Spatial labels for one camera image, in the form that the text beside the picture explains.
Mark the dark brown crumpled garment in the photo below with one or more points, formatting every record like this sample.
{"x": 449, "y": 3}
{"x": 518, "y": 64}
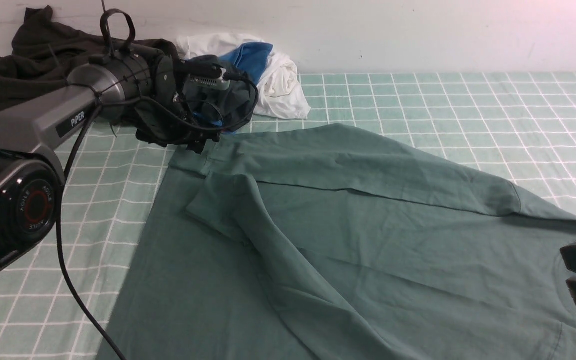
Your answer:
{"x": 44, "y": 54}

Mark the dark green crumpled garment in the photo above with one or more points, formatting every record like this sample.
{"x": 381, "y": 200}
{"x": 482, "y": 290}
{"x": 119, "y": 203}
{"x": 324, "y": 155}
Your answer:
{"x": 229, "y": 108}

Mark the black gripper body with camera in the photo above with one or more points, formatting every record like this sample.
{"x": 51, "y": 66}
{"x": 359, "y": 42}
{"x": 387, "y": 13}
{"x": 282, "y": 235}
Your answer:
{"x": 165, "y": 117}

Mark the green long-sleeve top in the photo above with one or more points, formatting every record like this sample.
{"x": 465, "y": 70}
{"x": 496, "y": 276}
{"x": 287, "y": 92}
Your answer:
{"x": 335, "y": 243}

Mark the blue crumpled garment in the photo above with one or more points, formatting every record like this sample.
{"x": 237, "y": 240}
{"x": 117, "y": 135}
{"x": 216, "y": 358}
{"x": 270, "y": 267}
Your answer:
{"x": 248, "y": 60}

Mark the white crumpled garment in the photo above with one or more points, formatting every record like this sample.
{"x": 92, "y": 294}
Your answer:
{"x": 280, "y": 92}

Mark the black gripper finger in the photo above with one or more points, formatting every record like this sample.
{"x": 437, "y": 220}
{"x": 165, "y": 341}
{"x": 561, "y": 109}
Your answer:
{"x": 198, "y": 145}

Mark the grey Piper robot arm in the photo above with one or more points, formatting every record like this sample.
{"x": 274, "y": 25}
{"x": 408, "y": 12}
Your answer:
{"x": 142, "y": 84}

